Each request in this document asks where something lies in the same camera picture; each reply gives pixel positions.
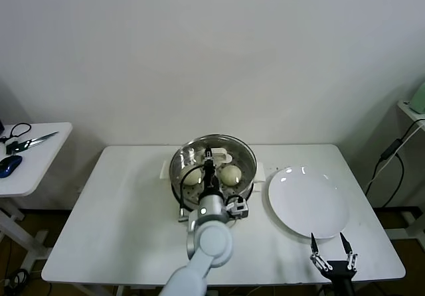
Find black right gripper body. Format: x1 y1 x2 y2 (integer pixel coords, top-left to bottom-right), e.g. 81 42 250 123
323 259 359 281

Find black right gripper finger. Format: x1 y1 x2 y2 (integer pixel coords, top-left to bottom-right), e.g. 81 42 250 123
339 232 359 273
309 232 330 273

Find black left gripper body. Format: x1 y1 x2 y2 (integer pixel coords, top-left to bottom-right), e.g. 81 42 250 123
202 161 222 196

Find glass lid with cream handle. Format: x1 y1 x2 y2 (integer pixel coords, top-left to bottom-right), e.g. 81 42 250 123
169 134 258 211

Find white steamed baozi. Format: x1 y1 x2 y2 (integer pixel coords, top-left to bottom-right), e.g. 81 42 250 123
220 165 242 187
181 171 204 187

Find perforated steel steamer basket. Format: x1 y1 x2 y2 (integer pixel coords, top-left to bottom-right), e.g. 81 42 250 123
169 135 258 211

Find white round plate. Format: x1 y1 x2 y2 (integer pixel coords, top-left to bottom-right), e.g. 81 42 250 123
268 166 351 240

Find white side table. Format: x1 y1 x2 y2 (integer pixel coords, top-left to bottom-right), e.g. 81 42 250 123
0 121 74 274

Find pale green appliance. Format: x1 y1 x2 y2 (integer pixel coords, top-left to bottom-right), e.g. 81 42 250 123
408 80 425 115

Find blue computer mouse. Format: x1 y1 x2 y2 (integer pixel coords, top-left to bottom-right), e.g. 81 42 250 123
0 154 23 179

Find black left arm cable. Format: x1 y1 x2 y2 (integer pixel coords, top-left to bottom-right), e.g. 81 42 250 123
178 164 207 223

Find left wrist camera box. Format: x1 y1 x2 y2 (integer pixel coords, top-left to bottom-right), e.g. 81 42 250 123
225 197 250 220

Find white cable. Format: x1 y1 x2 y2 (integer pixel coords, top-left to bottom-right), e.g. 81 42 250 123
366 123 425 192

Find black handled steel scissors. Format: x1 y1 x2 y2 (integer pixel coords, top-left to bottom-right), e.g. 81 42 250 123
5 131 60 155

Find black floor cables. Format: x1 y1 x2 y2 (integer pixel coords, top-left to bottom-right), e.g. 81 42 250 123
0 268 52 296

